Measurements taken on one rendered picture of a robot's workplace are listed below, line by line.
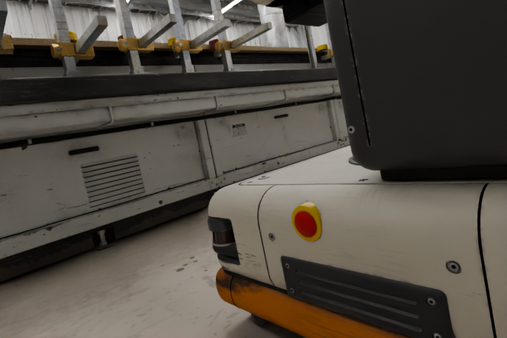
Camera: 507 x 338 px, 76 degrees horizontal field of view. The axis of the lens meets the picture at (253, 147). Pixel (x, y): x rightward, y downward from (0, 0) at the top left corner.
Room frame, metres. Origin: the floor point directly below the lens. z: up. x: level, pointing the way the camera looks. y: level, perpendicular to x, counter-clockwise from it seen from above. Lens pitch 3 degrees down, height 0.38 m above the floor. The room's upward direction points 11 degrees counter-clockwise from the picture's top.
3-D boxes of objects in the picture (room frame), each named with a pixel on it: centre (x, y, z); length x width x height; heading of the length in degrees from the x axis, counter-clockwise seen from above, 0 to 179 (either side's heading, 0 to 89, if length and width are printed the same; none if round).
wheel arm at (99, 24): (1.18, 0.52, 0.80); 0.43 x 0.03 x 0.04; 41
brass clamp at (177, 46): (1.57, 0.22, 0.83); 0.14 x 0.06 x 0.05; 131
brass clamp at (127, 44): (1.40, 0.40, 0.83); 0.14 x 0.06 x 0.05; 131
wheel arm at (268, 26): (1.68, -0.04, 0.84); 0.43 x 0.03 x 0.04; 41
